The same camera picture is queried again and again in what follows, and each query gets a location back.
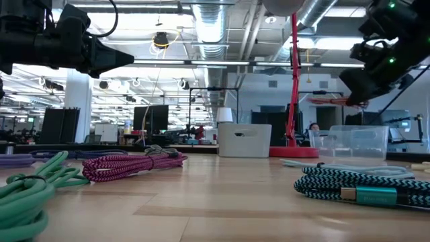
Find light blue USB cable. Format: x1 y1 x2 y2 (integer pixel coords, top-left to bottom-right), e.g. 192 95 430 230
280 158 416 179

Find black aluminium table frame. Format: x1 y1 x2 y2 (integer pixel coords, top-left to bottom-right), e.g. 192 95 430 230
0 143 430 161

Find grey USB cable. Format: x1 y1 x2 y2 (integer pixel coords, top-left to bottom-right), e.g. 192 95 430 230
143 144 181 157

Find grey monitor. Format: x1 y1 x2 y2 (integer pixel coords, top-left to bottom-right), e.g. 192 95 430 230
378 109 413 132

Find cream USB cable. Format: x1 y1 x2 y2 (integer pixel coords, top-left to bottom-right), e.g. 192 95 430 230
410 161 430 174

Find white column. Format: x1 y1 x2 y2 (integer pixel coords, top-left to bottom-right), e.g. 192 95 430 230
64 69 93 144

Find black partition panel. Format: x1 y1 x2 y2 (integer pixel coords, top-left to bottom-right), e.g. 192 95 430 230
39 107 81 145

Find black ceiling camera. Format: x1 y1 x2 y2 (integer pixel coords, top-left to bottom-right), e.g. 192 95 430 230
153 32 171 50

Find purple USB cable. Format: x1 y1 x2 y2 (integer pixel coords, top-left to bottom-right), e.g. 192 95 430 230
0 153 37 169

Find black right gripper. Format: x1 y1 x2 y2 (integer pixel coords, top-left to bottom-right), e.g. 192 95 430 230
339 63 416 106

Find black boom stand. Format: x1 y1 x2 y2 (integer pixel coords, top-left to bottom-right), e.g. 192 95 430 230
382 114 425 145

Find silver ventilation duct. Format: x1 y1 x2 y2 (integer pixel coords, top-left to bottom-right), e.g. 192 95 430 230
190 2 230 102

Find black metal stand frame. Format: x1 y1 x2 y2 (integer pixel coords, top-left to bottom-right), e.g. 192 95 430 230
187 86 240 130
297 89 345 130

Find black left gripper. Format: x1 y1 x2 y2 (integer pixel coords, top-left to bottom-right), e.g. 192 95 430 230
33 32 135 79

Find white opaque plastic bin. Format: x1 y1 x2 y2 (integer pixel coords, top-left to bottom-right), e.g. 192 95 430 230
217 123 273 159

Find red lamp stand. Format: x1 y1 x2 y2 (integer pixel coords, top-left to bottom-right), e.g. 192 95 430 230
261 0 320 159

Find teal black braided USB cable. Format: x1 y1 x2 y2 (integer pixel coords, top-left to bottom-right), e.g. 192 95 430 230
293 166 430 208

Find white cabinet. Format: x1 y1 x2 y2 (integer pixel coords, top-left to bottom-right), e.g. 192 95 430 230
94 123 119 143

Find black cabinet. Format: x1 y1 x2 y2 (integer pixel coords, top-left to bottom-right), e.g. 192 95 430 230
251 110 305 148

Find clear plastic bin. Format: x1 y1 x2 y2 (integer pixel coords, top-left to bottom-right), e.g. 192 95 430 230
308 124 390 161

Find magenta braided USB cable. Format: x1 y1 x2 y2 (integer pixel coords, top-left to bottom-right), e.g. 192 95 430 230
81 151 189 184

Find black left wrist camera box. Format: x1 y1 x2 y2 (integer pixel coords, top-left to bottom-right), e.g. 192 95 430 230
55 3 92 38

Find mint green USB cable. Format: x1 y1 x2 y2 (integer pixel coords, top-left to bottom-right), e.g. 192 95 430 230
0 150 91 242

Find black left wrist camera cable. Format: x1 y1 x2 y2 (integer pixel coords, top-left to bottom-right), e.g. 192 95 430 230
87 0 119 38

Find navy blue USB cable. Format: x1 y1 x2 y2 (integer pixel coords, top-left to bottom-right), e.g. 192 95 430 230
29 149 129 160

